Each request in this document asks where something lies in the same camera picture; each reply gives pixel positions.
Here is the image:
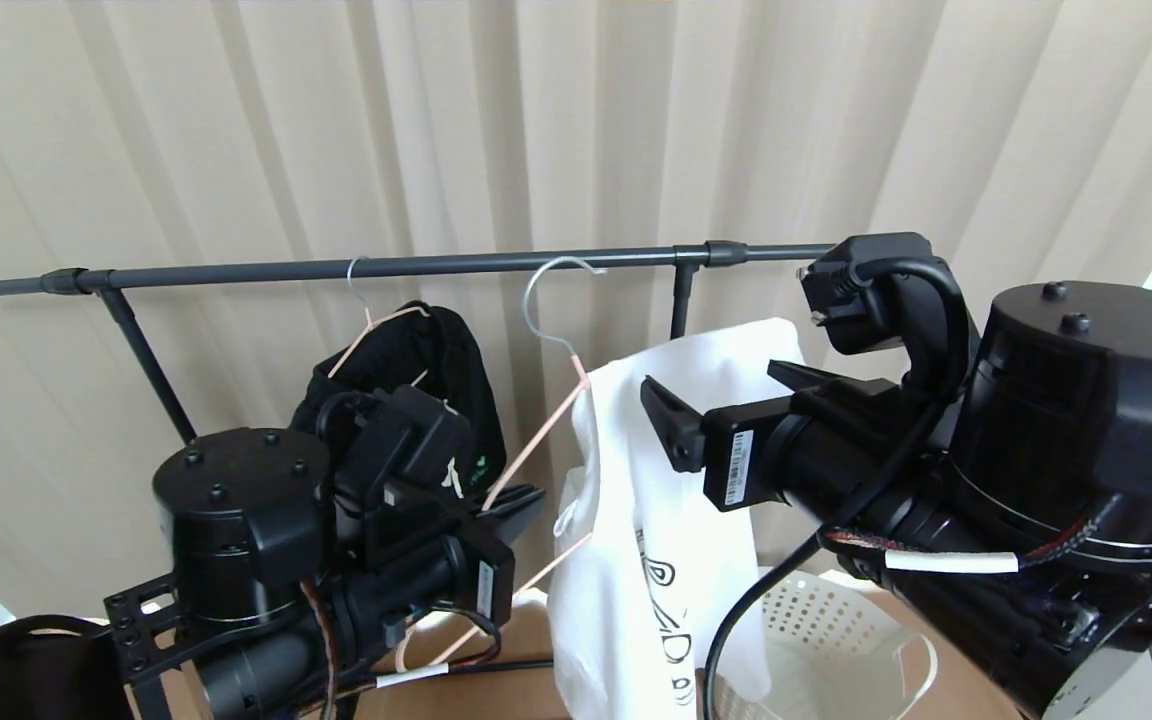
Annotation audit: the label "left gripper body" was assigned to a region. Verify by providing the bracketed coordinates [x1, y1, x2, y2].
[334, 520, 518, 650]

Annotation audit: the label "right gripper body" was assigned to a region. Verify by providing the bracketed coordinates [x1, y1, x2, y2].
[701, 380, 945, 514]

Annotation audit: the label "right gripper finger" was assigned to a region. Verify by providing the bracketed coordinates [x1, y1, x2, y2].
[640, 375, 709, 474]
[767, 359, 839, 397]

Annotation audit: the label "white garment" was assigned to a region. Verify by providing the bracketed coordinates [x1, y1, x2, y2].
[545, 317, 809, 720]

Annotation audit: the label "pink clothes hanger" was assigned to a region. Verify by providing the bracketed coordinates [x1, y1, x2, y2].
[325, 256, 433, 383]
[394, 256, 610, 673]

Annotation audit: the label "black shorts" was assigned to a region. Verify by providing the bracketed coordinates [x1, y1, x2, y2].
[291, 300, 510, 501]

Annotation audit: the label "white laundry basket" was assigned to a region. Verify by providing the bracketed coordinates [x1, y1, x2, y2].
[709, 568, 941, 720]

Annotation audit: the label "black clothes rack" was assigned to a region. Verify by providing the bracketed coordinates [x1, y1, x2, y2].
[0, 239, 839, 720]

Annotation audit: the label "beige curtain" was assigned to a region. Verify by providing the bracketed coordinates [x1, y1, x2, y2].
[0, 0, 1152, 621]

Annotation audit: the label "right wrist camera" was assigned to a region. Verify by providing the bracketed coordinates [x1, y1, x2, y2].
[797, 231, 983, 403]

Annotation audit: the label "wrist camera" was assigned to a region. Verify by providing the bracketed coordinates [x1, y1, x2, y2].
[797, 231, 983, 403]
[314, 384, 478, 513]

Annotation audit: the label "black cable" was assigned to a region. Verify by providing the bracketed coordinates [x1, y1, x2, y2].
[700, 400, 949, 720]
[0, 613, 109, 656]

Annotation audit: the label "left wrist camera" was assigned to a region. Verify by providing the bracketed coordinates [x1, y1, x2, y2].
[314, 384, 478, 513]

